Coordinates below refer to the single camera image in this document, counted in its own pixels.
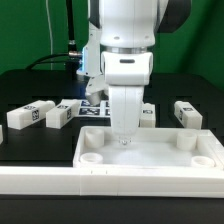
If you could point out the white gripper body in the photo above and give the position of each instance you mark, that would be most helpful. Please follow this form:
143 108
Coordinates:
126 76

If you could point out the white desk top tray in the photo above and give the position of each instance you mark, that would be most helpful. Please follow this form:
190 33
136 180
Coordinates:
149 148

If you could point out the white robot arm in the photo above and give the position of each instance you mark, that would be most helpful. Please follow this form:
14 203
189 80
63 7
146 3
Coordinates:
128 27

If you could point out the white marker sheet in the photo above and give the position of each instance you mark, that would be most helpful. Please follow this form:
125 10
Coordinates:
85 109

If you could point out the white L-shaped fence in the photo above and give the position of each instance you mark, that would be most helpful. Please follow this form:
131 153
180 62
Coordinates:
116 181

